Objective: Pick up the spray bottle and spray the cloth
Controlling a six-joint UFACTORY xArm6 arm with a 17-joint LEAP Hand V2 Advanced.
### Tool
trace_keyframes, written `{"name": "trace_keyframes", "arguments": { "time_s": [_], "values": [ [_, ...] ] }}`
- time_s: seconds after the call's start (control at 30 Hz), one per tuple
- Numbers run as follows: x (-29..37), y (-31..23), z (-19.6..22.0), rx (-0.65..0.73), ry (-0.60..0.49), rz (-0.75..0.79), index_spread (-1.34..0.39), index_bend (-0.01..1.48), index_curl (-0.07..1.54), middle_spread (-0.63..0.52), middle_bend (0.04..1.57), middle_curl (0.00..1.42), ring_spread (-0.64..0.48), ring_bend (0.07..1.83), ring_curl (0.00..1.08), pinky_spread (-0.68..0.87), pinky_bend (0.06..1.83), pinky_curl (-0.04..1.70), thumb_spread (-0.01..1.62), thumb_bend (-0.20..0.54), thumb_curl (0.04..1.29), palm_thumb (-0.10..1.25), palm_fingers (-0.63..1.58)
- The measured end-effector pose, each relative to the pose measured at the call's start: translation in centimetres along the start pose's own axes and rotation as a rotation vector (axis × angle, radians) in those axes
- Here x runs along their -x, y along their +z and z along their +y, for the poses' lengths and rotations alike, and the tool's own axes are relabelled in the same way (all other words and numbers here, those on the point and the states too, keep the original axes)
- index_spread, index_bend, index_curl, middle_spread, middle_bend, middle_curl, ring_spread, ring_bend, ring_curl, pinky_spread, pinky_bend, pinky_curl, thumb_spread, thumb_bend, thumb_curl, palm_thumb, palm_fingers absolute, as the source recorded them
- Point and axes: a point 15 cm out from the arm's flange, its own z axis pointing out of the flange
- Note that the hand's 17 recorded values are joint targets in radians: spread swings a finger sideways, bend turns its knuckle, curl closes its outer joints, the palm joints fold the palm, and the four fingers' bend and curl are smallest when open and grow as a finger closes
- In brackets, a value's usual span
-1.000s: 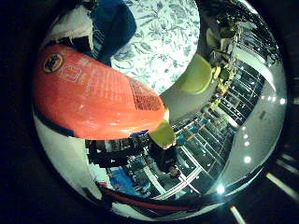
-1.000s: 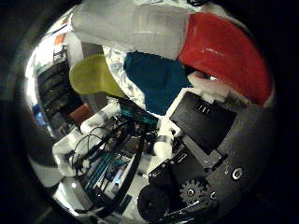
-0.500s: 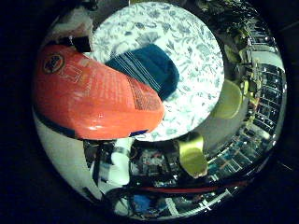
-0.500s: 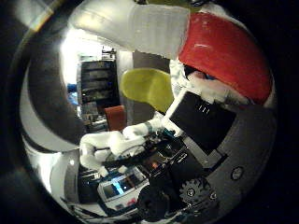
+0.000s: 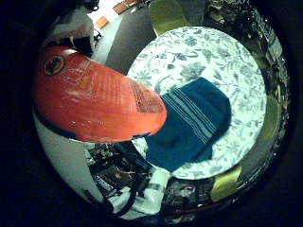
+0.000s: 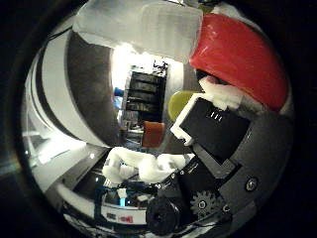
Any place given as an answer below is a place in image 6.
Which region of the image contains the red-headed translucent spray bottle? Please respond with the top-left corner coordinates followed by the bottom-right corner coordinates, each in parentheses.
top-left (72, 0), bottom-right (291, 112)

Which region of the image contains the orange-brown stool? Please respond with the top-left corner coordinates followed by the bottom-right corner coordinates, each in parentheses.
top-left (142, 120), bottom-right (166, 149)

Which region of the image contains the black drawer shelf unit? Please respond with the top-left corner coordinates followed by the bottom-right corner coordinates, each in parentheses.
top-left (123, 70), bottom-right (167, 122)

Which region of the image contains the blue box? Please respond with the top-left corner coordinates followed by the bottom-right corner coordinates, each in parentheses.
top-left (113, 86), bottom-right (126, 110)

